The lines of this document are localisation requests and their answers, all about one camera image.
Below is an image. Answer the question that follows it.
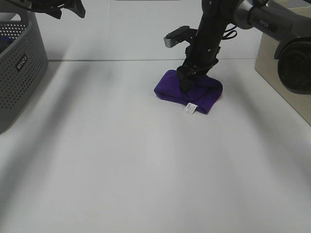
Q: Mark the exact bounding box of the grey perforated plastic basket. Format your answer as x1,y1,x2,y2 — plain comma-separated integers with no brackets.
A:
0,1,48,132

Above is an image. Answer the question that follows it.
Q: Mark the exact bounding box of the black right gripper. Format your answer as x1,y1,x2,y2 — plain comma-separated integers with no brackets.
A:
176,44,221,93

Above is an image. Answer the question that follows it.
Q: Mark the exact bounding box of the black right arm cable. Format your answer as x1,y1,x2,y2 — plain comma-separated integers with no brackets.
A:
221,24,238,41

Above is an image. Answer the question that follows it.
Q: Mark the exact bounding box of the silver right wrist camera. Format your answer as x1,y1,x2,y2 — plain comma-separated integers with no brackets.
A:
163,26,197,48

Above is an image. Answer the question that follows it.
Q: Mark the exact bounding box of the purple towel with white tag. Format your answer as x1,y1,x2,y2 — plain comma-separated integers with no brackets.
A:
154,70,223,114

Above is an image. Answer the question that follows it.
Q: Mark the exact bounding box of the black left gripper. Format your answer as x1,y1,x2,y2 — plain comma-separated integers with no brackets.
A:
30,0,86,19

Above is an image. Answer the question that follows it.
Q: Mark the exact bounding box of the beige storage bin grey rim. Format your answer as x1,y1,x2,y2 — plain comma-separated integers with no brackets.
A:
250,0,311,123

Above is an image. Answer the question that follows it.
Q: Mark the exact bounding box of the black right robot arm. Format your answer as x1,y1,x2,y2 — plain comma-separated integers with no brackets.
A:
177,0,311,94

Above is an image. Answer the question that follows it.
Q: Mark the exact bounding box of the dark cloth inside basket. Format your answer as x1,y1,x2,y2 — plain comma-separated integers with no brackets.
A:
0,37,12,53

